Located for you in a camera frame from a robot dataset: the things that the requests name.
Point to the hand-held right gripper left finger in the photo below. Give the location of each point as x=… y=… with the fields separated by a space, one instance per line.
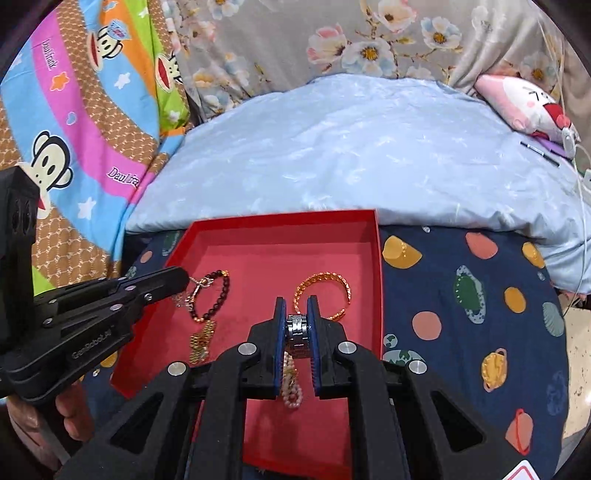
x=278 y=350

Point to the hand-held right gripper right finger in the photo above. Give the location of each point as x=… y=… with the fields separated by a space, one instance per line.
x=314 y=350

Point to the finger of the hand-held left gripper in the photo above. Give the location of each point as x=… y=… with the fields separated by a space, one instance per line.
x=157 y=279
x=152 y=300

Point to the silver flower earring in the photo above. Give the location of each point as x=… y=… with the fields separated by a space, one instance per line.
x=182 y=300

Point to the gold bangle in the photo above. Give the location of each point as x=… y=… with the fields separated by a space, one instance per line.
x=323 y=278

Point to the red cardboard box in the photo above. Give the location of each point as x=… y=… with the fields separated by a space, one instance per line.
x=258 y=258

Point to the person's left hand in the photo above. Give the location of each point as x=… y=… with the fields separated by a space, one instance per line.
x=76 y=410

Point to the navy planet print bedsheet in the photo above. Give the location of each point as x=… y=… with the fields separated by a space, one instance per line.
x=443 y=295

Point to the colourful monkey print blanket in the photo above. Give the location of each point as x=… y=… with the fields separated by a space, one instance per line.
x=92 y=115

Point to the light blue quilt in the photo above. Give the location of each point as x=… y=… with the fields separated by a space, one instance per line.
x=346 y=152

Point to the white card red outline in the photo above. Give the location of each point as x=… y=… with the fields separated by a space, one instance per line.
x=524 y=473

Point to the grey floral cloth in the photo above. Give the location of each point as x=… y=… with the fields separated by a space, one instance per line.
x=286 y=41

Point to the black pen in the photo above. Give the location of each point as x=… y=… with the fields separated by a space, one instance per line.
x=540 y=153

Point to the purple flat object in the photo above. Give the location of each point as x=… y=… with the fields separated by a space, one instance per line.
x=556 y=148

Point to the pink white plush pillow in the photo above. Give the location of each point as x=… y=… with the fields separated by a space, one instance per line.
x=521 y=101

